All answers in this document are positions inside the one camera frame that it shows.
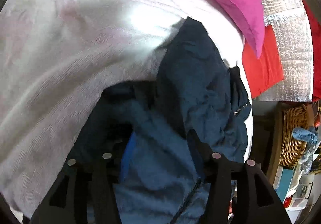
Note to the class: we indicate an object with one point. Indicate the blue cardboard box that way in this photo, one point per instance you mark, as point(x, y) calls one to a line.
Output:
point(282, 182)

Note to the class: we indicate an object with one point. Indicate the wooden side table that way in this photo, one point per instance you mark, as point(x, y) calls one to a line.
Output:
point(267, 134)

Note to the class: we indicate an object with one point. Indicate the large red cushion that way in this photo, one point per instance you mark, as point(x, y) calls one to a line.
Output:
point(316, 41)

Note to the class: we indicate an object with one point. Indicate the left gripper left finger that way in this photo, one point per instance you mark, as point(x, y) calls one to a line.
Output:
point(81, 186)

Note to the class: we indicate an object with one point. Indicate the silver foil insulation board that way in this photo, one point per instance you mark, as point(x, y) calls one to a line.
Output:
point(293, 36)

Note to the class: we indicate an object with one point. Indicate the red pillow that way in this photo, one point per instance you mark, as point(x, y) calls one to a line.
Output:
point(264, 72)

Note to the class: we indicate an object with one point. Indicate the white pink bed sheet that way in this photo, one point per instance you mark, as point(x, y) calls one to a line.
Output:
point(57, 56)

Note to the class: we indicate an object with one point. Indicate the clear plastic bag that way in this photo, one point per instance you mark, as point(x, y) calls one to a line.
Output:
point(306, 160)

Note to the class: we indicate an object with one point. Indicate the blue cloth in basket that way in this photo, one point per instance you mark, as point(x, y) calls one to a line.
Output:
point(309, 135)

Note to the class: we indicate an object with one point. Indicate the navy blue zip jacket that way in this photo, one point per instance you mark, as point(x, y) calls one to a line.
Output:
point(193, 90)

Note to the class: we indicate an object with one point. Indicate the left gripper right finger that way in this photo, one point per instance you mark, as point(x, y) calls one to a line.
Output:
point(239, 192)

